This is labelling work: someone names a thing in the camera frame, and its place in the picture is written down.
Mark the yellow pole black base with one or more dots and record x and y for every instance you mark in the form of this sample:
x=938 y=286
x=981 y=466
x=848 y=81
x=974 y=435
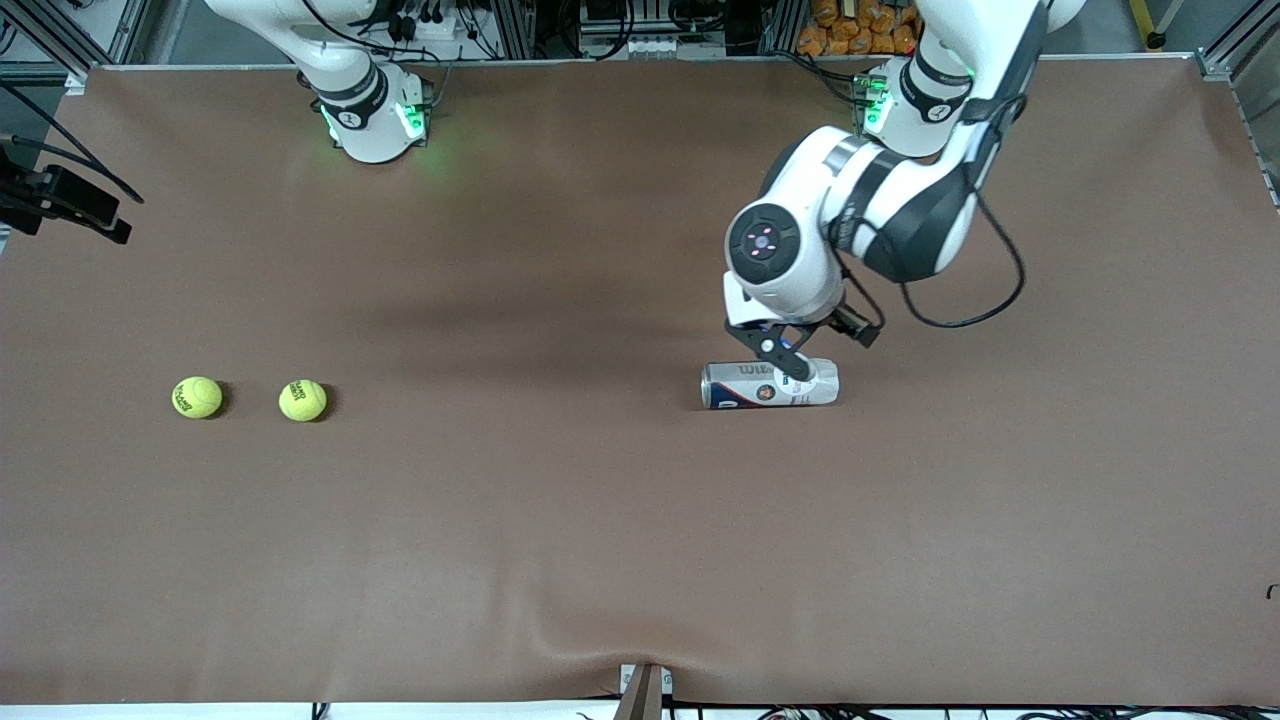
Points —
x=1155 y=40

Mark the silver tennis ball can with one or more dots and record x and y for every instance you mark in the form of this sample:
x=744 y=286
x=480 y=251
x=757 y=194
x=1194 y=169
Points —
x=740 y=392

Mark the orange wrapped items pile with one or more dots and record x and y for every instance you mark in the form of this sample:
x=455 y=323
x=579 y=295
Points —
x=850 y=25

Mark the yellow tennis ball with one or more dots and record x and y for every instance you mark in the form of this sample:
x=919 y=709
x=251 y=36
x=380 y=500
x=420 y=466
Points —
x=197 y=397
x=302 y=400

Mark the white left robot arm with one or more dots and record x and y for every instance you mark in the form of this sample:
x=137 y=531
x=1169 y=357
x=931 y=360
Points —
x=800 y=180

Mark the black electronics box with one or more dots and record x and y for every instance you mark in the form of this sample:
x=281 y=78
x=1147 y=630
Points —
x=600 y=12

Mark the brown table mat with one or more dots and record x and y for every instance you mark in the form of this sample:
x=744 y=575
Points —
x=640 y=550

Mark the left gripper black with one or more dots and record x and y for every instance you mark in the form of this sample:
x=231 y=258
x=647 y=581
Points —
x=846 y=319

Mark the white power strip black plugs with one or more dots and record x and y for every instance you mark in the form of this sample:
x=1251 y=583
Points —
x=430 y=25

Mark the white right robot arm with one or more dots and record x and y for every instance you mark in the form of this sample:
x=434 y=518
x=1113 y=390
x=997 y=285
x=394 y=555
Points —
x=365 y=120

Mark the white socket strip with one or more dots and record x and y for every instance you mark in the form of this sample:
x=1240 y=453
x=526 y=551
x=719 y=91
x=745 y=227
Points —
x=660 y=45

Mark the aluminium frame post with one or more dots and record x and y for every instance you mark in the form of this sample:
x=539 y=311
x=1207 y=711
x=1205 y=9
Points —
x=512 y=25
x=782 y=25

